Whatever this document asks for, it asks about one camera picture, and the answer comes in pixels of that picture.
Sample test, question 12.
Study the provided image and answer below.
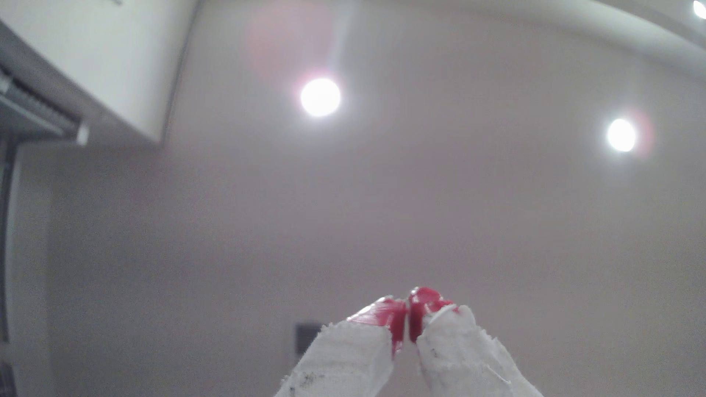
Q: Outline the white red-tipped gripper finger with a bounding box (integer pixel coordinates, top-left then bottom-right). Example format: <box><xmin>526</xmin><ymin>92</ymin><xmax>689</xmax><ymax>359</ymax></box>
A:
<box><xmin>274</xmin><ymin>297</ymin><xmax>408</xmax><ymax>397</ymax></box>
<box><xmin>408</xmin><ymin>287</ymin><xmax>544</xmax><ymax>397</ymax></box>

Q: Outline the white ceiling air unit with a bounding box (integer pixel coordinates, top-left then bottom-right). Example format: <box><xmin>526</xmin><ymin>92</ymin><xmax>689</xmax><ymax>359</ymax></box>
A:
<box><xmin>0</xmin><ymin>0</ymin><xmax>200</xmax><ymax>145</ymax></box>

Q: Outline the grey window blind rail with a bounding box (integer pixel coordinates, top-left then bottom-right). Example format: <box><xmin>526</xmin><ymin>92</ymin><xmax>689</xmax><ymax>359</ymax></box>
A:
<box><xmin>0</xmin><ymin>66</ymin><xmax>90</xmax><ymax>147</ymax></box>

